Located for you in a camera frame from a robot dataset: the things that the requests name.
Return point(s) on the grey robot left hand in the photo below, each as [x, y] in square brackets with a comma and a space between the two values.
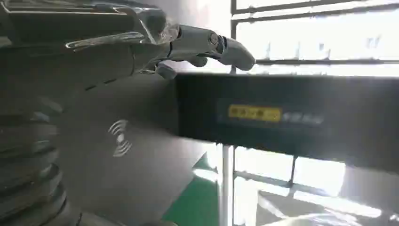
[103, 93]

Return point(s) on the ribbed grey left arm sleeve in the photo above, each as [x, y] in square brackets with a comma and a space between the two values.
[28, 168]

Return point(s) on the yellow label on panel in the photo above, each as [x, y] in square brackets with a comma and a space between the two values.
[255, 113]

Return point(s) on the white metal table leg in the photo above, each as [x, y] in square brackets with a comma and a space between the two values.
[227, 187]

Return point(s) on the black table side panel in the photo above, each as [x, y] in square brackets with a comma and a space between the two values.
[343, 131]

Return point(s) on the dark metal window frame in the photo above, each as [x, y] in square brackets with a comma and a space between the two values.
[311, 61]

